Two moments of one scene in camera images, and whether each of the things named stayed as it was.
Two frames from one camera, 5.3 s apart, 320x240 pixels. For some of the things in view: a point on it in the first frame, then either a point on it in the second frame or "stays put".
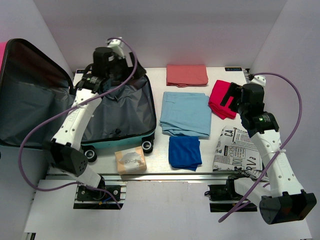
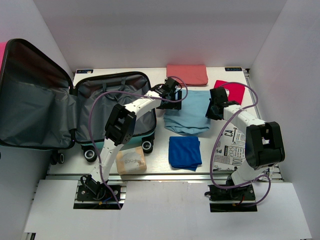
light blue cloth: (187, 113) stays put
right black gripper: (233, 88) to (209, 114)
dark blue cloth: (184, 152) stays put
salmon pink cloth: (183, 75) stays put
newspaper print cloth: (235, 150) stays put
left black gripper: (129, 70) to (176, 106)
